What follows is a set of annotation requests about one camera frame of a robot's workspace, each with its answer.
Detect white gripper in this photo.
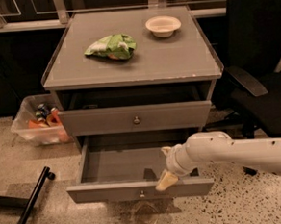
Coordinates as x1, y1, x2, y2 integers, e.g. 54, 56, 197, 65
155, 144, 196, 191

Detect grey drawer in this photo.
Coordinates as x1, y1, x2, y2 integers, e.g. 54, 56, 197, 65
59, 84, 211, 136
66, 129, 214, 203

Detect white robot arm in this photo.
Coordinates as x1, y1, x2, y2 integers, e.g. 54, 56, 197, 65
155, 132, 281, 191

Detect grey top drawer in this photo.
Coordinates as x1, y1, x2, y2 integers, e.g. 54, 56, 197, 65
59, 84, 211, 136

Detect grey drawer cabinet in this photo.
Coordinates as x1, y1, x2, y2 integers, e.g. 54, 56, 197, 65
44, 7, 223, 147

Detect round floor drain cover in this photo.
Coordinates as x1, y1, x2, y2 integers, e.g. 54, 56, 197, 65
131, 201, 159, 224

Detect black office chair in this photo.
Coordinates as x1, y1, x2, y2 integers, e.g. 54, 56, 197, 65
196, 0, 281, 180

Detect green chip bag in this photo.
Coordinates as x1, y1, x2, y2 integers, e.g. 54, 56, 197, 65
85, 34, 137, 61

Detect orange items in bin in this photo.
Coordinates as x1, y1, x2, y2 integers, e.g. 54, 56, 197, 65
28, 103, 62, 129

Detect clear plastic storage bin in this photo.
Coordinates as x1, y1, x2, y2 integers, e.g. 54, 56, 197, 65
11, 94, 72, 145

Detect white paper bowl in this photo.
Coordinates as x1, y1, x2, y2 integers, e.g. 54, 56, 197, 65
145, 15, 182, 38

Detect black metal stand leg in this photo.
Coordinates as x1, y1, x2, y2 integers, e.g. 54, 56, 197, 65
0, 166, 56, 224

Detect metal window railing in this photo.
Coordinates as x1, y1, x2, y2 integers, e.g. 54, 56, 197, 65
0, 0, 225, 32

